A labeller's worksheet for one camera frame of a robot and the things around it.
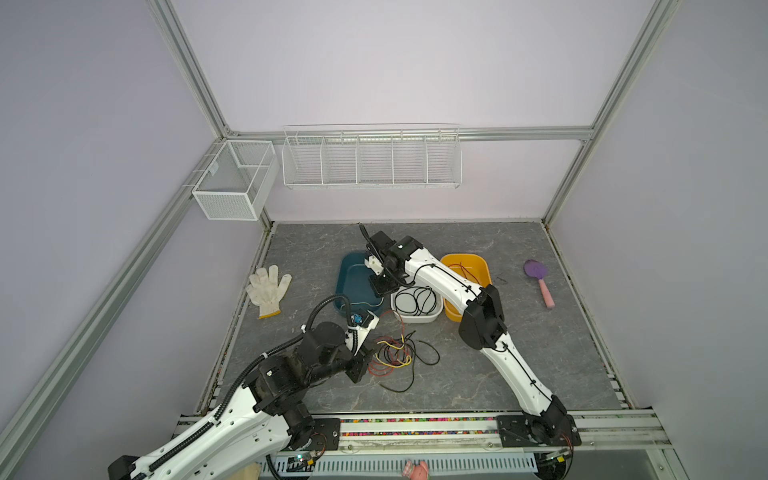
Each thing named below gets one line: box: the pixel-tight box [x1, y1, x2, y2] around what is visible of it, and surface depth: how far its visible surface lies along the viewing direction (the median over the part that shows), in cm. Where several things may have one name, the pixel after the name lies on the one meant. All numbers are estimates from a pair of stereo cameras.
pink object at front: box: [403, 460, 429, 480], surface depth 68 cm
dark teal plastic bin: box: [335, 250, 385, 315], surface depth 98 cm
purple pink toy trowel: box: [523, 259, 555, 309], surface depth 106 cm
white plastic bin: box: [390, 274, 444, 324], surface depth 96 cm
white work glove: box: [246, 265, 293, 320], surface depth 104 cm
